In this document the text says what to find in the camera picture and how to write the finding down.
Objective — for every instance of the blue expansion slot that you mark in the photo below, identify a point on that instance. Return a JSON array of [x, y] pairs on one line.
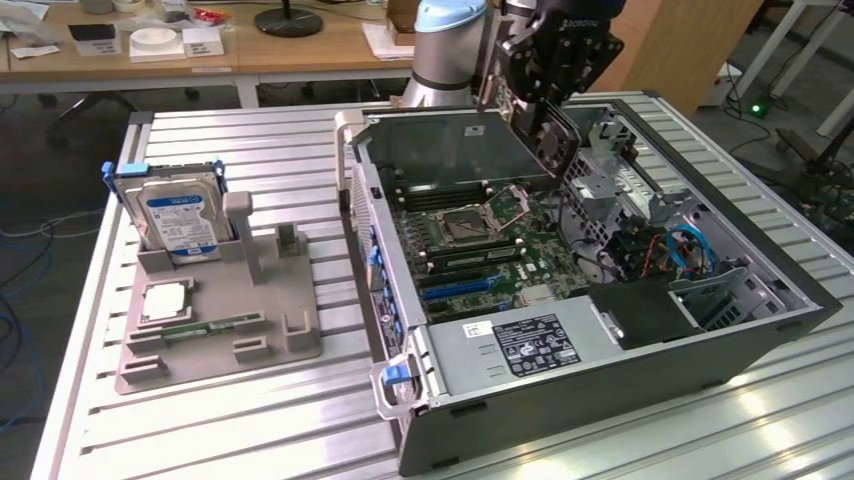
[[461, 291]]

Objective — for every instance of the white paper stack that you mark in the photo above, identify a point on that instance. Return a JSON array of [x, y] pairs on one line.
[[387, 42]]

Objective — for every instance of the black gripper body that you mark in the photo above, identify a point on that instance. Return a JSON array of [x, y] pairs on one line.
[[568, 45]]

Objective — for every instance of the green RAM stick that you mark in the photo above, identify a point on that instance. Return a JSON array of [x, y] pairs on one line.
[[201, 328]]

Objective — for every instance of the small white box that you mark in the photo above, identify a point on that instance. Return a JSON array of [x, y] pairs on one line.
[[203, 45]]

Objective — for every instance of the wooden cabinet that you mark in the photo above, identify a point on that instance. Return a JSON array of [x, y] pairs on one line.
[[681, 50]]

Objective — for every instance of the grey metal disk bay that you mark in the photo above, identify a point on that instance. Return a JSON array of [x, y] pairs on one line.
[[608, 192]]

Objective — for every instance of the grey power supply unit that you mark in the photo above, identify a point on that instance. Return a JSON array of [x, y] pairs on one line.
[[461, 360]]

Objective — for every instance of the black office chair base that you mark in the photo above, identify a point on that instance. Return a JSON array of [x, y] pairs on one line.
[[87, 107]]

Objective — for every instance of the grey cup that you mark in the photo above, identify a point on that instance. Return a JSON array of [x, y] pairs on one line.
[[99, 6]]

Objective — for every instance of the graphics card with fan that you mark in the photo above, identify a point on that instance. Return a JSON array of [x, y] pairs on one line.
[[550, 140]]

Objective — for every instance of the wooden desk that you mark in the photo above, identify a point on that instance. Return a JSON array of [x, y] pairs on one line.
[[301, 55]]

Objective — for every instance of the metal socket cover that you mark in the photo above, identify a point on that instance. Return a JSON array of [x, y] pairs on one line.
[[510, 205]]

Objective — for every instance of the red and white package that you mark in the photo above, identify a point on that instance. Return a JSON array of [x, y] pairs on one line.
[[207, 16]]

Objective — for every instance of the white table frame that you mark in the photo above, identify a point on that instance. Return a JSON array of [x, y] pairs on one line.
[[798, 50]]

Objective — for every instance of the brown cardboard box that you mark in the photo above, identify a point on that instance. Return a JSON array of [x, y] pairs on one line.
[[401, 20]]

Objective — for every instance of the white round holder box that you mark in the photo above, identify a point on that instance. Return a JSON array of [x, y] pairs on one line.
[[157, 45]]

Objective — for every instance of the CPU socket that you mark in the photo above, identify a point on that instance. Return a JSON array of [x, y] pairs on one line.
[[461, 227]]

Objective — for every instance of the silver CPU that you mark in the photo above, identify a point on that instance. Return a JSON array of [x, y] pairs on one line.
[[166, 302]]

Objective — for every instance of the white paper slip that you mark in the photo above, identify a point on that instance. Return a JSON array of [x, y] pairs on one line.
[[34, 51]]

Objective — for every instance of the clear plastic bag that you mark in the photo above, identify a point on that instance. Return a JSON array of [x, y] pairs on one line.
[[23, 17]]

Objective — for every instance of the green motherboard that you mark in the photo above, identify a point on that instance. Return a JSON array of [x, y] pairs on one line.
[[534, 260]]

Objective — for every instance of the white unit with green light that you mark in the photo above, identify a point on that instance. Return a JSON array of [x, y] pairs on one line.
[[724, 90]]

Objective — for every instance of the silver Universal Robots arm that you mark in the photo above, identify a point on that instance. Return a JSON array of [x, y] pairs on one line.
[[441, 60]]

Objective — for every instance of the grey parts rack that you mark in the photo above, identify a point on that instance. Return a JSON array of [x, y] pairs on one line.
[[221, 300]]

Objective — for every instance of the grey metal drive cage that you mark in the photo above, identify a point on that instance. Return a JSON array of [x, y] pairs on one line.
[[728, 300]]

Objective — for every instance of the long black expansion slot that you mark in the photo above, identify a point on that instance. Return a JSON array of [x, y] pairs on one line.
[[454, 276]]

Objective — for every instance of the installed RAM stick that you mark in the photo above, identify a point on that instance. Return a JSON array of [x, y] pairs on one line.
[[474, 257]]

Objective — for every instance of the hard disk in blue caddy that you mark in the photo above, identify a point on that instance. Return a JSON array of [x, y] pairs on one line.
[[177, 220]]

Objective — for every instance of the black RAM slot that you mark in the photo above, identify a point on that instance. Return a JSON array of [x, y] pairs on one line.
[[441, 187], [444, 202]]

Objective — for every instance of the white box with black lid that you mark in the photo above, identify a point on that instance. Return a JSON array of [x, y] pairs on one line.
[[97, 45]]

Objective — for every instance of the open black PC case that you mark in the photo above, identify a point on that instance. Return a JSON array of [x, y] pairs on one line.
[[601, 400]]

